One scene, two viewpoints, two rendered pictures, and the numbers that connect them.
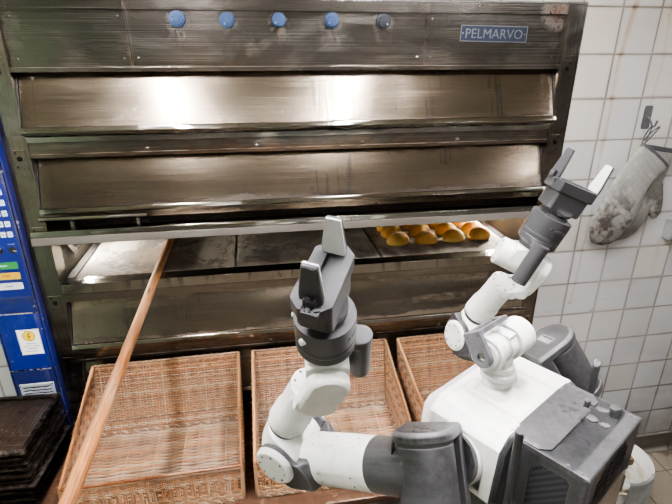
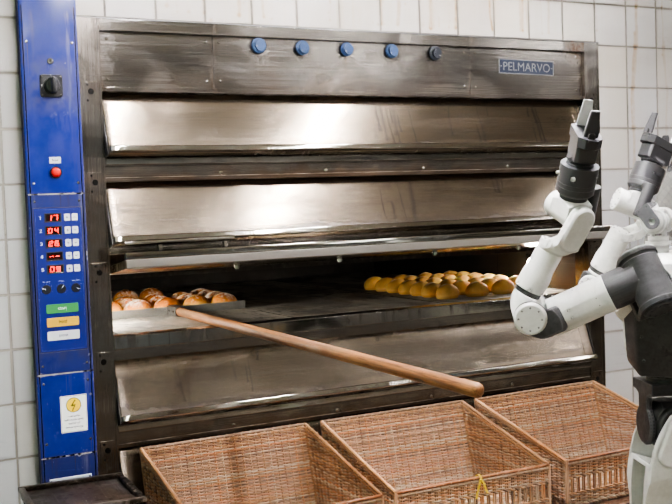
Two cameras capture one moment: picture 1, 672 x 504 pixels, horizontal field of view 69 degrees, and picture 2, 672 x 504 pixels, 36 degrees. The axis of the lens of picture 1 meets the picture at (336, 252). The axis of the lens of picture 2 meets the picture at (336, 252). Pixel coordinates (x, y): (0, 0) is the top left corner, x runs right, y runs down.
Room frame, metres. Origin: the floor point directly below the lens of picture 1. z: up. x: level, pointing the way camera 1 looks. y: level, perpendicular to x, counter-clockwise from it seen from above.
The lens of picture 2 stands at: (-1.47, 1.28, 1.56)
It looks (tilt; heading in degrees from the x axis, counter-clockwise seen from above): 3 degrees down; 342
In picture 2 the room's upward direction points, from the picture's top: 2 degrees counter-clockwise
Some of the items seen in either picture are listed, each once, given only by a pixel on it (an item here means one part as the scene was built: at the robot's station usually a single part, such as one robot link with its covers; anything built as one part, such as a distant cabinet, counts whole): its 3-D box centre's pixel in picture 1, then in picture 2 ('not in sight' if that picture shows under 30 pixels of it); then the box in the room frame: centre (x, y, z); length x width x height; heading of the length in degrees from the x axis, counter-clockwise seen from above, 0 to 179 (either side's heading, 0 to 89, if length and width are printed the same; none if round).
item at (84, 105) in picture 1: (308, 99); (373, 124); (1.72, 0.09, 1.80); 1.79 x 0.11 x 0.19; 100
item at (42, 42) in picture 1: (306, 36); (367, 65); (1.75, 0.10, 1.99); 1.80 x 0.08 x 0.21; 100
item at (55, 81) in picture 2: not in sight; (52, 76); (1.49, 1.12, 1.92); 0.06 x 0.04 x 0.11; 100
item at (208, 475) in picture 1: (163, 428); (259, 496); (1.37, 0.61, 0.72); 0.56 x 0.49 x 0.28; 101
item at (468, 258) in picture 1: (311, 269); (376, 316); (1.75, 0.10, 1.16); 1.80 x 0.06 x 0.04; 100
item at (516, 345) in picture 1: (502, 348); (658, 225); (0.74, -0.30, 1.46); 0.10 x 0.07 x 0.09; 131
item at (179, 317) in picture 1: (312, 304); (381, 359); (1.72, 0.09, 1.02); 1.79 x 0.11 x 0.19; 100
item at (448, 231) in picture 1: (420, 216); (449, 283); (2.26, -0.41, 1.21); 0.61 x 0.48 x 0.06; 10
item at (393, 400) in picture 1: (328, 409); (432, 465); (1.46, 0.03, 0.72); 0.56 x 0.49 x 0.28; 99
